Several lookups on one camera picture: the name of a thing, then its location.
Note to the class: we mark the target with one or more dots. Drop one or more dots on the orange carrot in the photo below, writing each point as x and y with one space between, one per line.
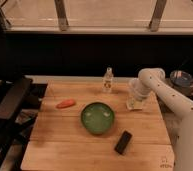
66 103

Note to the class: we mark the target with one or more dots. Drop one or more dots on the blue round dish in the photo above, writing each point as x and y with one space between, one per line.
181 78

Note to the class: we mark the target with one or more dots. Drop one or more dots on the black phone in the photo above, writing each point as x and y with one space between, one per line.
123 142

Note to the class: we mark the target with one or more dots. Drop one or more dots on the clear spray bottle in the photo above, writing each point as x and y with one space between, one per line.
108 80

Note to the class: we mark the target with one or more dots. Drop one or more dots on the clear plastic cup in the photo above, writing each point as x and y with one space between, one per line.
133 86

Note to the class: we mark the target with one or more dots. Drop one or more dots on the black office chair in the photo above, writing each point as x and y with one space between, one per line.
10 108

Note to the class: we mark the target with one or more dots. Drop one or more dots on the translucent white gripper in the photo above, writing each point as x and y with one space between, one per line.
135 100

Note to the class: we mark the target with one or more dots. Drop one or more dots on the white sponge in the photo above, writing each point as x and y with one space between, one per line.
130 107

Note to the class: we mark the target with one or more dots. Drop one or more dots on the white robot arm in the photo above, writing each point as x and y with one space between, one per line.
153 79

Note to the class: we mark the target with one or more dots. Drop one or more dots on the green bowl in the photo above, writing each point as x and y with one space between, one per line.
97 118

